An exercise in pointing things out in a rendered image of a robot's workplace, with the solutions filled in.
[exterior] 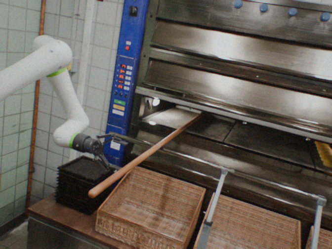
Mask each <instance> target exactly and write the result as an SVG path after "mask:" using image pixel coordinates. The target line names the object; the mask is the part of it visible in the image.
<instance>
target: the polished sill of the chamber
mask: <svg viewBox="0 0 332 249"><path fill-rule="evenodd" d="M138 125H139V126H143V127H145V128H148V129H152V130H155V131H159V132H162V133H166V134H169V135H170V134H172V133H173V132H175V131H176V130H177V129H175V128H172V127H170V126H166V125H163V124H158V123H154V122H150V121H147V120H143V119H140V120H139V121H138ZM176 137H178V138H182V139H186V140H189V141H193V142H196V143H200V144H202V145H205V146H209V147H212V148H216V149H219V150H223V151H227V152H228V153H232V154H236V155H240V156H243V157H247V158H250V159H252V160H256V161H260V162H263V163H267V164H270V165H272V166H277V167H281V168H284V169H288V170H291V171H294V172H297V173H301V174H305V175H308V176H311V177H313V178H317V179H320V180H324V181H328V182H332V173H329V172H326V171H322V170H319V169H316V168H312V167H308V166H304V165H300V164H297V163H294V162H290V161H287V160H283V159H279V158H277V157H274V156H270V155H266V154H263V153H259V152H255V151H253V150H249V149H246V148H242V147H239V146H235V145H231V144H229V143H225V142H221V141H218V140H214V139H210V138H206V137H203V136H201V135H197V134H194V133H190V132H186V131H182V132H181V133H179V134H178V135H177V136H176Z"/></svg>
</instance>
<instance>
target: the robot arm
mask: <svg viewBox="0 0 332 249"><path fill-rule="evenodd" d="M31 51H32V53H31V54H30V55H28V56H27V57H25V58H23V59H22V60H21V61H18V62H17V63H15V64H13V65H11V66H9V67H8V68H6V69H4V70H2V71H0V102H2V101H3V100H4V99H6V98H8V97H9V96H10V95H12V94H14V93H15V92H17V91H19V90H21V89H22V88H23V87H26V86H27V85H29V84H31V83H33V82H35V81H37V80H39V79H41V78H43V77H46V79H47V81H48V82H49V84H50V85H51V86H52V89H53V90H54V92H55V94H56V96H57V98H58V99H59V101H60V104H61V106H62V108H63V110H64V112H65V114H66V117H67V121H66V122H65V123H64V124H62V125H61V126H60V127H59V128H57V129H56V130H55V131H54V133H53V141H54V143H55V144H56V145H57V146H59V147H64V148H70V149H74V150H77V151H78V152H81V153H90V154H93V155H94V158H93V159H92V160H93V161H94V162H97V163H98V164H99V165H100V166H101V167H102V169H104V170H105V171H106V172H107V171H109V170H110V169H111V170H113V171H115V170H117V171H119V170H120V169H122V167H120V166H116V165H113V164H111V165H110V164H109V162H108V161H107V159H106V158H105V156H104V154H103V153H104V148H105V147H104V145H105V144H106V143H108V142H110V141H113V142H116V143H119V144H121V145H124V146H126V145H128V142H124V141H121V139H120V138H116V137H115V133H109V134H104V135H101V134H99V135H97V136H96V138H97V140H96V139H92V138H91V137H90V136H89V135H87V134H83V133H82V132H84V131H85V130H86V129H87V128H88V126H89V118H88V116H87V115H86V114H85V112H84V110H83V108H82V106H81V104H80V101H79V100H78V98H77V95H76V92H75V90H74V87H73V84H72V83H71V79H70V76H69V73H68V69H67V66H69V64H70V62H71V60H72V52H71V49H70V47H69V46H68V45H67V44H65V43H64V42H63V41H60V40H55V39H53V38H51V37H49V36H47V35H41V36H38V37H37V38H35V39H34V40H33V41H32V45H31ZM106 137H112V138H111V139H108V140H106V141H104V142H101V141H100V139H101V138H106ZM97 156H98V157H99V158H100V159H101V160H100V159H99V158H98V157H97Z"/></svg>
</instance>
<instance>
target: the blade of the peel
mask: <svg viewBox="0 0 332 249"><path fill-rule="evenodd" d="M176 107H177V108H181V109H185V110H189V111H191V112H195V113H199V114H200V113H201V111H199V110H195V109H189V108H187V107H183V106H179V105H176ZM206 115H207V116H211V117H215V118H219V119H221V120H225V121H229V122H233V123H234V122H235V120H231V119H229V118H226V117H221V116H218V115H213V114H209V113H206Z"/></svg>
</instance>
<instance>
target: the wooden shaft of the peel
mask: <svg viewBox="0 0 332 249"><path fill-rule="evenodd" d="M203 115H204V114H203V113H201V114H199V115H197V116H196V117H194V118H193V119H192V120H190V121H189V122H188V123H186V124H185V125H183V126H181V127H180V128H179V129H178V130H176V131H175V132H173V133H172V134H170V135H169V136H168V137H166V138H165V139H163V140H162V141H160V142H158V143H157V144H156V145H155V146H153V147H152V148H151V149H149V150H147V151H146V152H144V154H142V155H140V156H139V157H137V158H136V159H134V160H132V162H130V163H129V164H127V165H126V166H124V167H122V169H120V170H119V171H117V172H115V173H114V174H113V175H111V176H110V177H108V178H107V179H106V180H104V181H102V182H101V183H100V184H99V185H97V186H95V187H94V188H92V189H91V190H90V191H89V192H88V196H90V198H94V197H95V196H97V195H98V194H100V193H101V192H102V191H103V190H105V189H106V188H108V187H109V186H110V185H112V184H113V183H114V182H115V181H117V180H118V179H120V178H121V177H122V176H123V175H125V174H126V173H128V172H129V171H130V170H132V168H134V167H136V166H137V165H138V164H140V163H141V162H143V160H145V159H146V158H147V157H149V156H150V155H152V154H153V153H154V152H155V151H157V150H158V149H160V148H161V147H163V146H164V145H165V144H166V143H168V142H169V141H170V140H172V139H173V138H174V137H176V136H177V135H178V134H179V133H181V132H182V131H184V130H185V129H186V128H188V126H190V125H192V124H193V123H194V122H196V121H197V120H198V119H199V118H201V117H202V116H203Z"/></svg>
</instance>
